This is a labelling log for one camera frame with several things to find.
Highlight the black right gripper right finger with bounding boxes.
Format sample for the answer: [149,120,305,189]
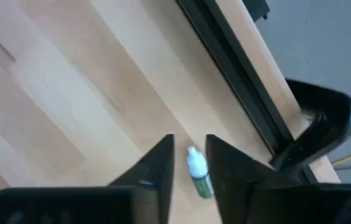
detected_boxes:
[205,134,316,224]

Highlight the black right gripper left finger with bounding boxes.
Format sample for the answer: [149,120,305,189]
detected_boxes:
[108,134,176,224]

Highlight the small green dropper bottle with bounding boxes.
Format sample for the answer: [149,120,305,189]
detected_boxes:
[186,146,215,200]

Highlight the black table clamp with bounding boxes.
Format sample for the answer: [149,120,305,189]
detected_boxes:
[268,78,351,172]

